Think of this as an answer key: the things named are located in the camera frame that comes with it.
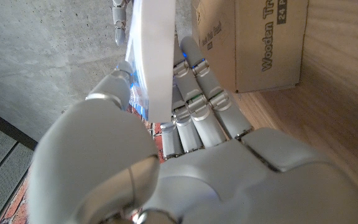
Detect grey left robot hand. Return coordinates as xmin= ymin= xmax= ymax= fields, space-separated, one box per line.
xmin=26 ymin=35 xmax=358 ymax=224

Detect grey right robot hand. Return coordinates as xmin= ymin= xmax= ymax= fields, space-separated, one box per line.
xmin=111 ymin=0 xmax=134 ymax=47

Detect brown cardboard packing box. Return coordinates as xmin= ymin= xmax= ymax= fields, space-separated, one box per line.
xmin=191 ymin=0 xmax=310 ymax=94

